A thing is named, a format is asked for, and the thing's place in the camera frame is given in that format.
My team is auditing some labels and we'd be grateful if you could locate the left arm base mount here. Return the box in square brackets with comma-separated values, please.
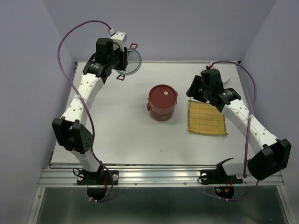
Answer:
[73, 169, 119, 203]

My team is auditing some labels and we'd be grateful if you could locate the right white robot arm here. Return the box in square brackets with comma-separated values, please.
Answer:
[186, 69, 292, 182]

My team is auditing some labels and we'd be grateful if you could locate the aluminium front rail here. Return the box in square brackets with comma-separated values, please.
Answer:
[37, 165, 286, 187]

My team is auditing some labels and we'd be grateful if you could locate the yellow bamboo mat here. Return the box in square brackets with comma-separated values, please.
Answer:
[188, 99, 228, 136]

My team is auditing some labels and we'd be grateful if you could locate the grey lid with red clips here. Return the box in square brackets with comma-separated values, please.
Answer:
[116, 43, 142, 81]

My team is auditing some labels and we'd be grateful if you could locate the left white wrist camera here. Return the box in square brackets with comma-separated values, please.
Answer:
[110, 31, 127, 51]

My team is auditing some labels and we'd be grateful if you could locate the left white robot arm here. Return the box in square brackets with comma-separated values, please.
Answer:
[52, 37, 128, 184]

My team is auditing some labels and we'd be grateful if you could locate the red steel lunch bowl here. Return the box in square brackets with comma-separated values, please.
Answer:
[149, 111, 173, 121]

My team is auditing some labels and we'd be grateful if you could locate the red steel bowl with clips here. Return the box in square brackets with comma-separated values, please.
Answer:
[146, 92, 179, 115]

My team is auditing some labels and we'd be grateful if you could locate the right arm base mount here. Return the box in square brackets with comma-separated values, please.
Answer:
[197, 169, 243, 200]

